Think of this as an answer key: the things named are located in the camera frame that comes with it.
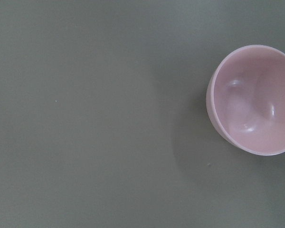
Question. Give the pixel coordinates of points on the small pink bowl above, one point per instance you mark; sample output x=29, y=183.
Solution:
x=245, y=99

